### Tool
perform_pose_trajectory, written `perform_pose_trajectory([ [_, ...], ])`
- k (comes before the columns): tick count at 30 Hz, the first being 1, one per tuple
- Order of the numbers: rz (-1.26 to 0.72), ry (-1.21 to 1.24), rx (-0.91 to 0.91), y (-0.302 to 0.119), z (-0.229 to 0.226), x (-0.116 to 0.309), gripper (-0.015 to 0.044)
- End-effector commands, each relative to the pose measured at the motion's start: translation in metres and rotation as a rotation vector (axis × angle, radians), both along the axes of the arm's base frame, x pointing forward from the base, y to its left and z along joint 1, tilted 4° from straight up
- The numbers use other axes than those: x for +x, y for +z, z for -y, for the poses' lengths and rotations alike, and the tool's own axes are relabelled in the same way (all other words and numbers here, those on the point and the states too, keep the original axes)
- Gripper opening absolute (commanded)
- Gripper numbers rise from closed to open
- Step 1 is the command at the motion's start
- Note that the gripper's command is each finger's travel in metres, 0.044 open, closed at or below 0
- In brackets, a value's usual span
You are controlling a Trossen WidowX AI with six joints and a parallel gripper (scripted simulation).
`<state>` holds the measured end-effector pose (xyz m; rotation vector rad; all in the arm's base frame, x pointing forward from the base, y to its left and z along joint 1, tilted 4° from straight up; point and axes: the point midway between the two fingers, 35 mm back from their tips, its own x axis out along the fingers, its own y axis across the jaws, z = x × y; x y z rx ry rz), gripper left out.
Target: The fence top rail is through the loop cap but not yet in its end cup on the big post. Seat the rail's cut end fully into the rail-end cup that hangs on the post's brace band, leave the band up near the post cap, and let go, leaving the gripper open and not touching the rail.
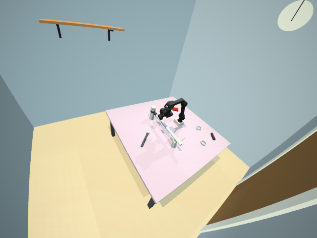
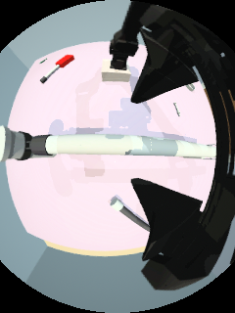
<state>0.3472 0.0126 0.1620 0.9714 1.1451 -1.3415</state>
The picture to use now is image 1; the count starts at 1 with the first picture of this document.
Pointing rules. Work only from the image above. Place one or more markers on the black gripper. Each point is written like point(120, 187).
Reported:
point(165, 115)

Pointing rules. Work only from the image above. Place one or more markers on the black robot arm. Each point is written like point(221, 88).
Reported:
point(169, 106)

